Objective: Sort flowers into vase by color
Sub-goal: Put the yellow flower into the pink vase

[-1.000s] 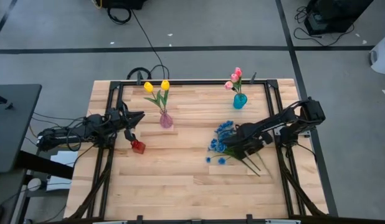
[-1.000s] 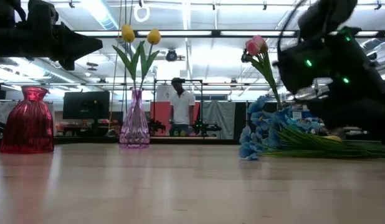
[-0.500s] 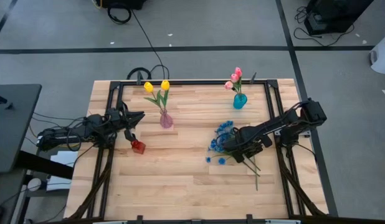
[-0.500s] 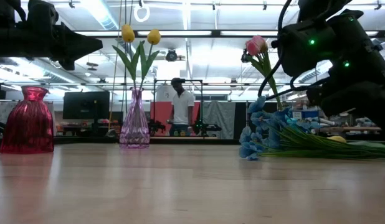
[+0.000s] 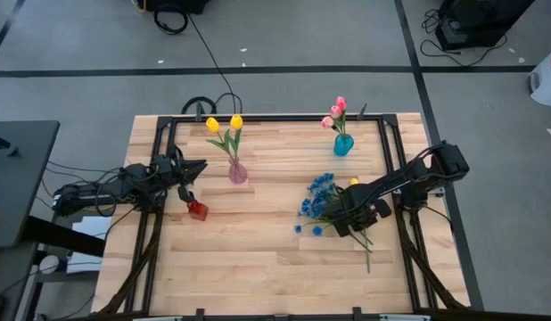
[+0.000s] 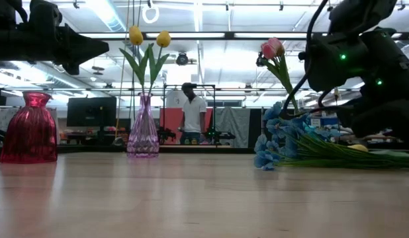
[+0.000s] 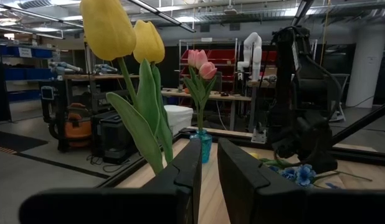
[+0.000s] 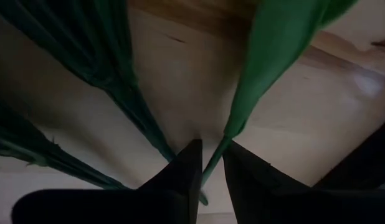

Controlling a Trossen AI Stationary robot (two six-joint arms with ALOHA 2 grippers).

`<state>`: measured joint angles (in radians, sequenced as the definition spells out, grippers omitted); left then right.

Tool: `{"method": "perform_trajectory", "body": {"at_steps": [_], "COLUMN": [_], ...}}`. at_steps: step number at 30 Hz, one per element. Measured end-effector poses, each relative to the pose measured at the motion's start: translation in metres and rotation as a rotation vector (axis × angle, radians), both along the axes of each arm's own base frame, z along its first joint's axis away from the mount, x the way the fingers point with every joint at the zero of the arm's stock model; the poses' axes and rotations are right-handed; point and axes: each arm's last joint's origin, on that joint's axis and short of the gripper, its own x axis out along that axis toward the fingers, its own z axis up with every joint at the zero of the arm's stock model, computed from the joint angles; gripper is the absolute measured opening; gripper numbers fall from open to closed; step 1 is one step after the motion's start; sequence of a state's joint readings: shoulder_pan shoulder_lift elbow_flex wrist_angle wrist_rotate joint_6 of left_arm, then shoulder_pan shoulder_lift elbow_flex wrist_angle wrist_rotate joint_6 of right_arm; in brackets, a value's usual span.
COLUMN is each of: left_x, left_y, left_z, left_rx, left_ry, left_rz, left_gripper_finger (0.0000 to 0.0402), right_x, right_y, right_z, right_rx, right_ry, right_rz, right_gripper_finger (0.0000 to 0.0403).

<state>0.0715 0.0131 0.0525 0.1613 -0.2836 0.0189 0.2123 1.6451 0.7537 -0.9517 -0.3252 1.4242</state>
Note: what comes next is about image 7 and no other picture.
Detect orange shop vacuum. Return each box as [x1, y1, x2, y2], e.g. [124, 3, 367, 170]
[48, 102, 93, 149]

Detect pink artificial tulip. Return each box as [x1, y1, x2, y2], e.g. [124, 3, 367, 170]
[182, 49, 203, 131]
[194, 49, 209, 131]
[197, 61, 218, 131]

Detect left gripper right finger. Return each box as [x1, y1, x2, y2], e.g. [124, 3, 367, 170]
[217, 138, 385, 224]

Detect white round pillar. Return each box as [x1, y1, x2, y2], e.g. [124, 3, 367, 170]
[345, 29, 385, 109]

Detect black workbench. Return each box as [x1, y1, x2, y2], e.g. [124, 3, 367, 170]
[39, 73, 140, 153]

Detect blue storage bin shelves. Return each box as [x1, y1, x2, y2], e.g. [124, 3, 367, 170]
[0, 44, 55, 103]

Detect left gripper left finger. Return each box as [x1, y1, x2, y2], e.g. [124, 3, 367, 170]
[19, 138, 203, 224]

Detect small white screen device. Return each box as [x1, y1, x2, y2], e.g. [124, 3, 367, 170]
[40, 85, 55, 101]

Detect white container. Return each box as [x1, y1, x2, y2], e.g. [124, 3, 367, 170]
[163, 104, 194, 137]

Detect large black box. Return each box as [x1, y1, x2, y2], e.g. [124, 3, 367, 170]
[92, 110, 138, 165]

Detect teal glass vase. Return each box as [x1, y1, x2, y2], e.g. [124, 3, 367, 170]
[189, 129, 213, 164]

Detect wooden top work table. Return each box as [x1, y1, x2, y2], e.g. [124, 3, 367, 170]
[160, 88, 253, 131]

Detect red storage bin rack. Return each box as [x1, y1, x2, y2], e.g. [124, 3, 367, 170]
[179, 49, 278, 84]

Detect white mounting bracket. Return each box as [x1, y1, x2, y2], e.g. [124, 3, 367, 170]
[250, 122, 268, 144]

